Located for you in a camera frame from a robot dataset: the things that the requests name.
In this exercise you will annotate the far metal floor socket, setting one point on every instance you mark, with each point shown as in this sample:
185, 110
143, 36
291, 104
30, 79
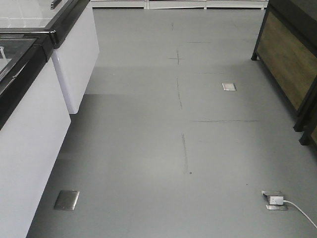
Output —
229, 86

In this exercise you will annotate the far white chest freezer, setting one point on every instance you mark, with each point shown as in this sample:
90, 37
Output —
70, 26

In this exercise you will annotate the white chest freezer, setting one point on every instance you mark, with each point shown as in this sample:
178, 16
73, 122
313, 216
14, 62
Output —
34, 120
70, 26

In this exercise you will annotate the left metal floor socket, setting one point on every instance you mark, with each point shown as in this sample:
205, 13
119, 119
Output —
66, 200

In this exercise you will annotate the near white chest freezer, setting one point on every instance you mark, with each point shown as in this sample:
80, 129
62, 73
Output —
34, 120

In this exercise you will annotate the white power adapter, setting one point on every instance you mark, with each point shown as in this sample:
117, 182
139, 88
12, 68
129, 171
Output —
276, 200

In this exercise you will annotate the open metal floor socket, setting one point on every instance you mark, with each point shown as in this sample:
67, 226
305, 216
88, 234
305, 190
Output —
265, 195

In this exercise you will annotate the wood panel black cabinet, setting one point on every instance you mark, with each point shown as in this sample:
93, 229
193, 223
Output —
287, 46

